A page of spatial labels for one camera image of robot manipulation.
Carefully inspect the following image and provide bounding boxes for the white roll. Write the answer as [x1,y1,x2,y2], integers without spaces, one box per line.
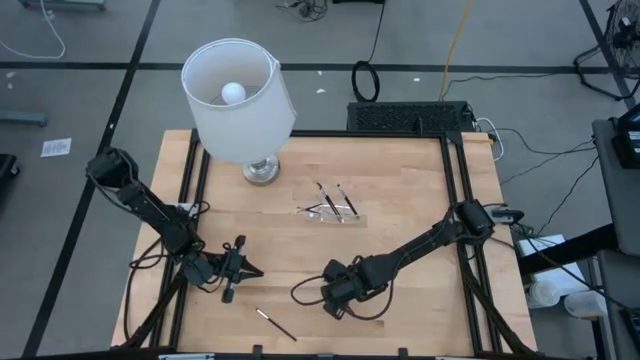
[563,291,610,320]
[528,279,562,310]

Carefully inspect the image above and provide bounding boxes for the gray cart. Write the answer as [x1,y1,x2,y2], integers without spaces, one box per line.
[592,102,640,360]

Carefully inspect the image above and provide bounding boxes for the white cable loop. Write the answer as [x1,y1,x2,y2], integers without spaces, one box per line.
[474,116,506,163]

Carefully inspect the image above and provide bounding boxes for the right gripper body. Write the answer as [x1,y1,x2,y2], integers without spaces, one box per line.
[322,258,365,321]

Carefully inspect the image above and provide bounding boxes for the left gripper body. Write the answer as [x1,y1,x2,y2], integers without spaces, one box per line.
[213,234,248,304]

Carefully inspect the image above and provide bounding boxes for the white floor cable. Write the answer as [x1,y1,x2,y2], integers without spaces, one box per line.
[0,0,67,60]

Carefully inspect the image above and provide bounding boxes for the black floor object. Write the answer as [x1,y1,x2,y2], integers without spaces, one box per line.
[0,153,21,182]

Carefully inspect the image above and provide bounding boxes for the black floor cable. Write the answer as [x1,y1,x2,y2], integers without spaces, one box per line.
[492,127,599,174]

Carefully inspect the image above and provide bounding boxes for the white box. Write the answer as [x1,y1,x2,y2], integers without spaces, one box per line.
[516,233,592,297]

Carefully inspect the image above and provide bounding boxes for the paper sheet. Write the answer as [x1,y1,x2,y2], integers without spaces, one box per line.
[40,137,73,159]

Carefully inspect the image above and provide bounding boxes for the coiled black cable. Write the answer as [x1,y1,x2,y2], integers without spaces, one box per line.
[350,0,387,104]

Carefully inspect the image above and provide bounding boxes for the yellow cable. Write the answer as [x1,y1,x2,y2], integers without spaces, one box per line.
[438,0,475,103]

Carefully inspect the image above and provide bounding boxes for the black device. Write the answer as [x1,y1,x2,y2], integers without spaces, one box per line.
[610,102,640,170]

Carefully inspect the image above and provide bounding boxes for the table lamp white shade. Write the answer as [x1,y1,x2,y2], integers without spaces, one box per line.
[180,37,298,187]

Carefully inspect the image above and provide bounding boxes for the gray camera box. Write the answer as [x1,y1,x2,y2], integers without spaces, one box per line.
[491,207,526,225]

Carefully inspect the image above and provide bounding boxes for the black aluminium rig frame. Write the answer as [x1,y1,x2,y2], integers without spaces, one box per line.
[110,128,539,360]

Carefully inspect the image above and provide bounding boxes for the black computer case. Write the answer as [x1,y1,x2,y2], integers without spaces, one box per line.
[346,101,476,135]

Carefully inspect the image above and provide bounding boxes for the clear acrylic organizer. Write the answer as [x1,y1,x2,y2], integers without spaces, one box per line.
[297,202,369,226]

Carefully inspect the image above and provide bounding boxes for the tangled black cables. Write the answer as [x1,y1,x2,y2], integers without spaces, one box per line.
[276,0,330,23]

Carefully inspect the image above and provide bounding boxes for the black floor fan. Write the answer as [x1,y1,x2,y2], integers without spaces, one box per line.
[573,0,640,101]

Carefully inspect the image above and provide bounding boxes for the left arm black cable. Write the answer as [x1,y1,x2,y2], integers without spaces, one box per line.
[122,232,174,346]

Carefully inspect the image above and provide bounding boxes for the gray floor bar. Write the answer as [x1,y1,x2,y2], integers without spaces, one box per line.
[18,0,107,11]
[0,110,49,128]

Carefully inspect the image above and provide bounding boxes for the black beam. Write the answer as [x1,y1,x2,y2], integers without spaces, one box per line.
[517,223,619,276]

